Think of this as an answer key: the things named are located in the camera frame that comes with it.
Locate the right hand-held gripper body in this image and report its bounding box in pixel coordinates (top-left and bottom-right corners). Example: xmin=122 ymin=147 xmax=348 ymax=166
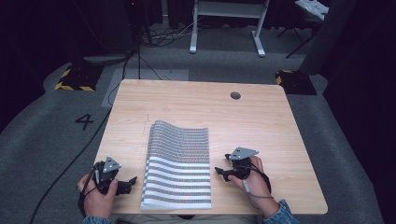
xmin=224 ymin=147 xmax=260 ymax=181

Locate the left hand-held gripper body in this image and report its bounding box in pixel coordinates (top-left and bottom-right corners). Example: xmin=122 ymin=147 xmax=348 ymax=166
xmin=92 ymin=155 xmax=126 ymax=196

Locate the striped woven placemat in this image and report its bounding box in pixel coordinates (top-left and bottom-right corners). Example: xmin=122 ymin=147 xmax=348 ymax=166
xmin=139 ymin=119 xmax=213 ymax=211

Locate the person's left hand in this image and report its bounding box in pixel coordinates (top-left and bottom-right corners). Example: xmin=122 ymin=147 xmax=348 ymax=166
xmin=77 ymin=173 xmax=120 ymax=219

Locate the person's right hand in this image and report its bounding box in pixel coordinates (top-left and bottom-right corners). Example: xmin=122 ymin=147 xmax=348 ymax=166
xmin=228 ymin=155 xmax=280 ymax=219

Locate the black base yellow striped edge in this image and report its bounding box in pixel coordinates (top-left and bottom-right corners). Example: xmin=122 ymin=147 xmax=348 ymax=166
xmin=53 ymin=63 xmax=105 ymax=93
xmin=275 ymin=69 xmax=318 ymax=96

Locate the grey round stand base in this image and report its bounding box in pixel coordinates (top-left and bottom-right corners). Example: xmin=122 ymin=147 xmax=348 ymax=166
xmin=81 ymin=53 xmax=129 ymax=65

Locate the black metal stand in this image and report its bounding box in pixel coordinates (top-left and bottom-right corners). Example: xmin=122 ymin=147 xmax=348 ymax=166
xmin=124 ymin=0 xmax=154 ymax=80

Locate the black folding chair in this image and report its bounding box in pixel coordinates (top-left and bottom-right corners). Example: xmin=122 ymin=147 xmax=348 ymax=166
xmin=276 ymin=8 xmax=323 ymax=60

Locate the grey curtain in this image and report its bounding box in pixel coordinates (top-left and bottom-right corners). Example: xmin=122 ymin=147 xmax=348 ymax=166
xmin=298 ymin=0 xmax=358 ymax=76

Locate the white cloth on chair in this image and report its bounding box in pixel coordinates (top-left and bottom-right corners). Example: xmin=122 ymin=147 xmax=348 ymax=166
xmin=293 ymin=0 xmax=331 ymax=21

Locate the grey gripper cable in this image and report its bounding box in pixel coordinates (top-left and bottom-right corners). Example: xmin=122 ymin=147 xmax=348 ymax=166
xmin=242 ymin=178 xmax=276 ymax=200

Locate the long black floor cable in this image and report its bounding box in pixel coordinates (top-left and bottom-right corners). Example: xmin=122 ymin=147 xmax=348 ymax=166
xmin=28 ymin=46 xmax=141 ymax=224

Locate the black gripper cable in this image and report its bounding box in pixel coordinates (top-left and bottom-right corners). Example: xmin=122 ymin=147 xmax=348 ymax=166
xmin=77 ymin=166 xmax=98 ymax=217

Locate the bundle of floor cables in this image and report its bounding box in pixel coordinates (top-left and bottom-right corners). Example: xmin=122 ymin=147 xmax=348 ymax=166
xmin=139 ymin=21 xmax=195 ymax=49

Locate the white metal desk frame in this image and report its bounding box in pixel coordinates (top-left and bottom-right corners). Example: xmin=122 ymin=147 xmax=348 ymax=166
xmin=189 ymin=0 xmax=271 ymax=58

